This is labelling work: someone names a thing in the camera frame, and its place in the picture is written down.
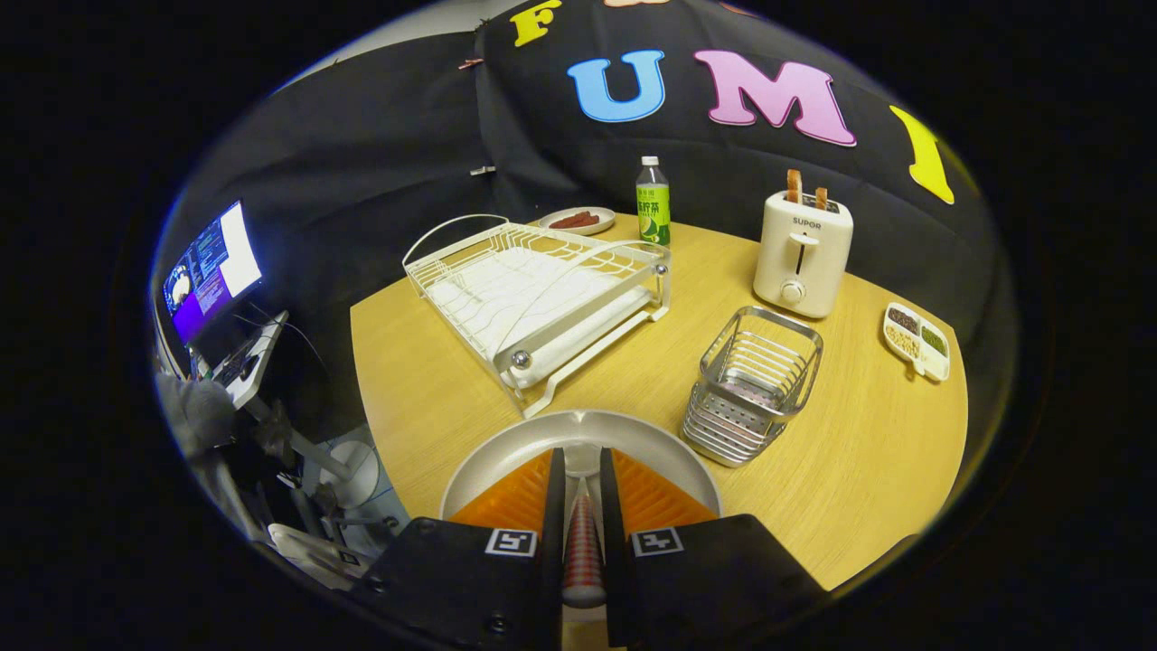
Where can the white toaster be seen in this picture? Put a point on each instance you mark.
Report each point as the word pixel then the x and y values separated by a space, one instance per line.
pixel 823 262

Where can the open laptop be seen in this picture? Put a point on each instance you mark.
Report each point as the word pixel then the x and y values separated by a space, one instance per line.
pixel 217 271

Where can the green tea bottle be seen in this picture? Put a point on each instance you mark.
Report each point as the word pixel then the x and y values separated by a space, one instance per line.
pixel 653 212

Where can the red sausage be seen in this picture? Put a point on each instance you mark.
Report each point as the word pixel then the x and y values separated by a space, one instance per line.
pixel 586 217
pixel 566 222

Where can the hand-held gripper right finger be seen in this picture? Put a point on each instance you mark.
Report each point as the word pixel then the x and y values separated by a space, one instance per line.
pixel 714 570

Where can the white round stand base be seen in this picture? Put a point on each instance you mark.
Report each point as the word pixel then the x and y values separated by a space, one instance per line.
pixel 348 479

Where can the white round plate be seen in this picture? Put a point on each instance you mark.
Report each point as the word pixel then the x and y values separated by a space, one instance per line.
pixel 578 428

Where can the grey fuzzy object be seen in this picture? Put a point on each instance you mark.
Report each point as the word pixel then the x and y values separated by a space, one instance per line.
pixel 201 416

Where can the white divided dish with beans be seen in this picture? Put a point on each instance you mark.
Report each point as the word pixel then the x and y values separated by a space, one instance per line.
pixel 915 342

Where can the small grey plate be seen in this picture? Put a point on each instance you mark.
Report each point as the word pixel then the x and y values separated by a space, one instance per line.
pixel 601 224

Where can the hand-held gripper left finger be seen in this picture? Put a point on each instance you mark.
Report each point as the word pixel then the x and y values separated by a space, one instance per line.
pixel 452 570

